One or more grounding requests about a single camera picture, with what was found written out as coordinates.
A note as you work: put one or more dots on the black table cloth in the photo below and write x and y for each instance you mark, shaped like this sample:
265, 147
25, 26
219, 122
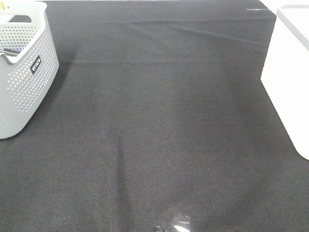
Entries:
157, 111

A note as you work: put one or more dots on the shiny black tape patch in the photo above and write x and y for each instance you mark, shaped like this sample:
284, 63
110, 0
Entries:
180, 223

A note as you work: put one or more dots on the grey perforated plastic basket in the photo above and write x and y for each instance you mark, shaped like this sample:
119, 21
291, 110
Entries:
26, 78

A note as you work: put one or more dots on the white storage bin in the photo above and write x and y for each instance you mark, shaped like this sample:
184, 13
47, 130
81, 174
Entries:
285, 74

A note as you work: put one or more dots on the dark item in basket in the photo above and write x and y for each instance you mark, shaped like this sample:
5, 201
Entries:
10, 52

